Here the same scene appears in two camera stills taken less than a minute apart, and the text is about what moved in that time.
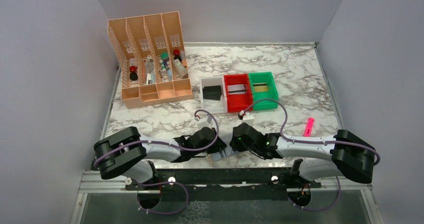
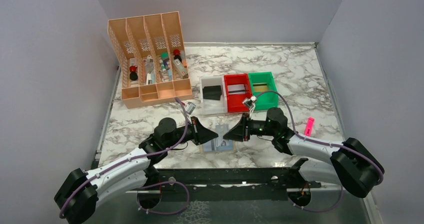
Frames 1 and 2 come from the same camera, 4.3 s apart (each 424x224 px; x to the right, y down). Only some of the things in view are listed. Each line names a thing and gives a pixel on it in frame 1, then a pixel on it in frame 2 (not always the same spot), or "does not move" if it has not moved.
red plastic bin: x=238 y=92 does not move
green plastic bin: x=263 y=86 does not move
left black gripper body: x=213 y=147 -> x=183 y=136
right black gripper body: x=239 y=145 -> x=259 y=127
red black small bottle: x=176 y=52 does not move
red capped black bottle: x=133 y=75 does not move
